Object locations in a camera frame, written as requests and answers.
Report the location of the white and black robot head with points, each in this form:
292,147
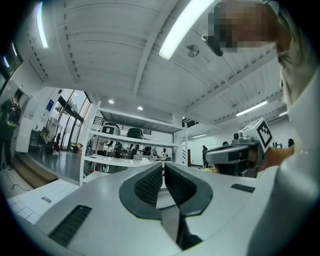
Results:
110,128

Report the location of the blue wall poster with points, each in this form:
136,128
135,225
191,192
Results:
51,105

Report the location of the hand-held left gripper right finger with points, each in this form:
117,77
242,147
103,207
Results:
220,200

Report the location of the black head-worn camera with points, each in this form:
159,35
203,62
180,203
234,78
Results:
215,45

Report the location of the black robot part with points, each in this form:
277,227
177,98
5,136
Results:
135,133

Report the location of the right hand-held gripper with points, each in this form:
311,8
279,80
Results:
260,136

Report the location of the loaded trolley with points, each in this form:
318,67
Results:
48,133

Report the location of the long ceiling light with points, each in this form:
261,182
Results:
42,26
183,27
251,108

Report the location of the black and white striped post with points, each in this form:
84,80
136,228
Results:
184,155

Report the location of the person's right forearm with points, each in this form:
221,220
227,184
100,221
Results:
281,156

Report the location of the round recessed ceiling light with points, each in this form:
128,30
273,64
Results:
140,108
111,101

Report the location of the large glass window wall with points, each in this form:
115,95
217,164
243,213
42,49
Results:
73,117

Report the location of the black floor label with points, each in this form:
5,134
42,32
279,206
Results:
46,199

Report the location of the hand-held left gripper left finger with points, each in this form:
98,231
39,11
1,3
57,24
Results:
105,200

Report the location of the person's white shirt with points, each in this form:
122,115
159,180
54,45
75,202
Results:
297,175

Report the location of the low wooden platform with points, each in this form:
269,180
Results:
32,171

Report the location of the person's head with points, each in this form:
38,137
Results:
247,25

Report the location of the white metal shelving rack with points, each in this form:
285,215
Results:
140,143

